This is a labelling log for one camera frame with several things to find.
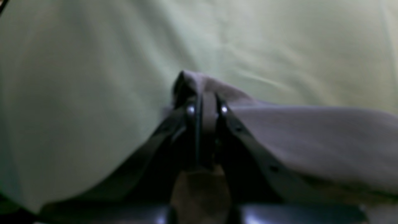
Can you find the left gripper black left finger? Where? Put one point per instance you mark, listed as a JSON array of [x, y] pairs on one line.
[[140, 189]]

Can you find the grey t-shirt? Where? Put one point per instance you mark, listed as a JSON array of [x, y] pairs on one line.
[[346, 152]]

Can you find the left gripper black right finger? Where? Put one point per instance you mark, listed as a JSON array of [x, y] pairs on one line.
[[263, 190]]

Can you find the green table cloth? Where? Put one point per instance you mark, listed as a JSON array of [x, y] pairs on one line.
[[85, 82]]

